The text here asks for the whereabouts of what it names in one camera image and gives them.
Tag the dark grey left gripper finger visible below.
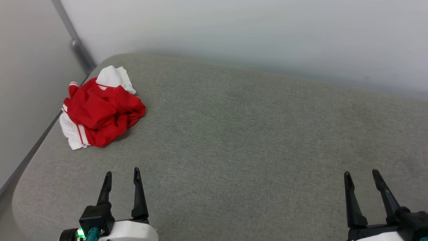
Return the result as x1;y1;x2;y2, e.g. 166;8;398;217
131;167;149;220
97;171;113;206

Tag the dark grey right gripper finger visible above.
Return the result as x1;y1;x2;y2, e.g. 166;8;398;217
372;169;401;217
344;171;368;229

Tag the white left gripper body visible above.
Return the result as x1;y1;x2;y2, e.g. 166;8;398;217
100;219;158;241

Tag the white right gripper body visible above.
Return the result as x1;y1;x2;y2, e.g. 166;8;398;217
347;223;420;241

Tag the red and white basketball jersey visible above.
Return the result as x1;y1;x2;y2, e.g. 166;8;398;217
59;65;146;150

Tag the grey metal pipe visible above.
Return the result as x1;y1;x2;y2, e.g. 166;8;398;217
51;0;98;75

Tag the teal cable plug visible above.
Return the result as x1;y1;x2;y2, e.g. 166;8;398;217
86;227;101;241

